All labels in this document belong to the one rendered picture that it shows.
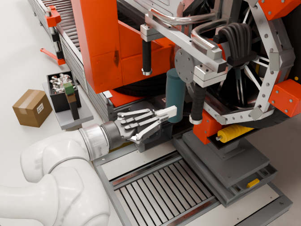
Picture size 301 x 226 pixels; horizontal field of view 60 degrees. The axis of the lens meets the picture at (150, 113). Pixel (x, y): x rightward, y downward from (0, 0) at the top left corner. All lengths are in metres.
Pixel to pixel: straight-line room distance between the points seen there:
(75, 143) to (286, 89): 0.62
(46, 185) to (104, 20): 0.85
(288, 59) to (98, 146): 0.59
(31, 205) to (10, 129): 1.65
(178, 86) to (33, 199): 0.77
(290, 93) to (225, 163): 0.71
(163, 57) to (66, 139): 0.93
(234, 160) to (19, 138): 1.45
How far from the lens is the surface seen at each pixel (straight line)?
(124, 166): 1.60
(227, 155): 1.50
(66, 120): 1.39
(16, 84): 2.64
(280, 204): 1.61
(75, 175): 0.57
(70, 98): 1.28
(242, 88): 1.15
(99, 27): 1.24
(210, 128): 1.21
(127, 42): 1.35
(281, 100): 0.89
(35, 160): 0.66
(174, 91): 1.14
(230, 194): 1.47
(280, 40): 0.90
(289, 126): 2.19
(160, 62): 1.48
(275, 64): 0.87
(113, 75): 1.37
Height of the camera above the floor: 1.35
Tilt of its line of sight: 41 degrees down
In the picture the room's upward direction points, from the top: straight up
